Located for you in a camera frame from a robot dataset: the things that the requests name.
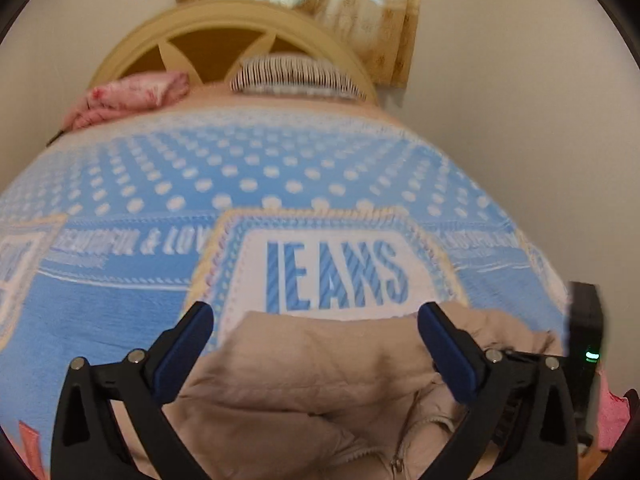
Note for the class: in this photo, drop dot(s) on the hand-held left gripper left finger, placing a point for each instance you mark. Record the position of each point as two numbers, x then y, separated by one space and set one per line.
182 355

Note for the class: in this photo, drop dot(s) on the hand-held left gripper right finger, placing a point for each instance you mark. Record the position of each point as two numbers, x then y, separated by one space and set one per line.
447 355

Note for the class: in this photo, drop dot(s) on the beige quilted jacket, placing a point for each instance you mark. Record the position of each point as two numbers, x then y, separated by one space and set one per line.
310 385

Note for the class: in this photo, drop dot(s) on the blue polka dot blanket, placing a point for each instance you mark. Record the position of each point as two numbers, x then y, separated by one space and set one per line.
300 185

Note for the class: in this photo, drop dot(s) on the peach bedsheet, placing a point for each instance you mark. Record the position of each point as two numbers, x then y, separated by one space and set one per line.
215 97

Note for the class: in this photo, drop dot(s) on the pink folded blanket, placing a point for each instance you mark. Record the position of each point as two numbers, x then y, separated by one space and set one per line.
130 95

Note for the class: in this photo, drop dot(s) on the striped pillow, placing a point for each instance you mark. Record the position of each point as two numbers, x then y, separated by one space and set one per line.
295 77

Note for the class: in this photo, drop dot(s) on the cream wooden headboard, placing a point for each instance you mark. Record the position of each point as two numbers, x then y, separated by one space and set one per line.
210 25

